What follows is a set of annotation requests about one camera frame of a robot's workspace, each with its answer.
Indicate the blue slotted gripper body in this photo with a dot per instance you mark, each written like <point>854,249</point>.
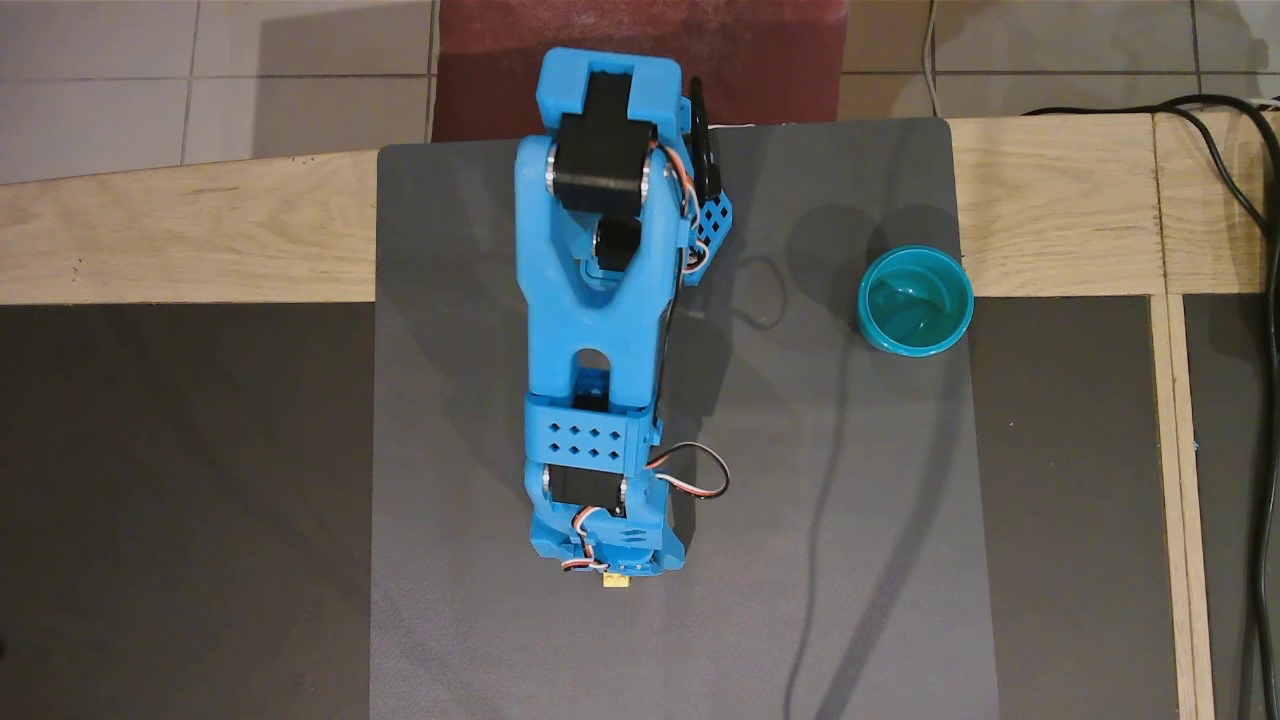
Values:
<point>628,560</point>

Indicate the pale two-by-four lego brick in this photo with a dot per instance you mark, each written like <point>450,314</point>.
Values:
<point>617,581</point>

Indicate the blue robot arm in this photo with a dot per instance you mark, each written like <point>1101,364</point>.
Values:
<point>560,300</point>

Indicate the large dark grey work mat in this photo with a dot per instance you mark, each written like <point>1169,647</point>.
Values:
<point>800,500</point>

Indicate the teal plastic cup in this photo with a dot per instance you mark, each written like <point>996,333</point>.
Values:
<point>915,305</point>

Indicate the dark table mat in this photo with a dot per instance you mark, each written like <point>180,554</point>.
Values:
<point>1080,500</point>
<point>1225,500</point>
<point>180,500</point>

